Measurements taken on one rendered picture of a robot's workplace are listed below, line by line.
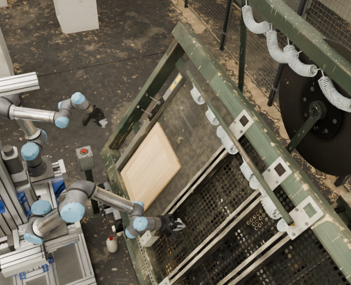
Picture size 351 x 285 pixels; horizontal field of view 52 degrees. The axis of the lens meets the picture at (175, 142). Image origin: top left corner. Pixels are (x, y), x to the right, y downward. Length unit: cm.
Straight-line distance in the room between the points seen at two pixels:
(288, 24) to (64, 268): 254
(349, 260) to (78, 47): 507
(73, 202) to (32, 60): 401
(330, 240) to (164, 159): 128
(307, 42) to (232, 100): 51
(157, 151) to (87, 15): 398
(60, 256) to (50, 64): 311
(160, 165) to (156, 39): 378
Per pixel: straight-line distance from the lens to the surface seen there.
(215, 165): 207
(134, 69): 541
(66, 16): 616
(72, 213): 199
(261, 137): 186
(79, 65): 554
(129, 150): 283
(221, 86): 211
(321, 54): 208
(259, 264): 188
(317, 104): 220
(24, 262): 261
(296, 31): 222
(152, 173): 258
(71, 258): 337
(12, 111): 246
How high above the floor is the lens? 322
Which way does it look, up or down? 48 degrees down
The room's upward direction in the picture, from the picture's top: 5 degrees clockwise
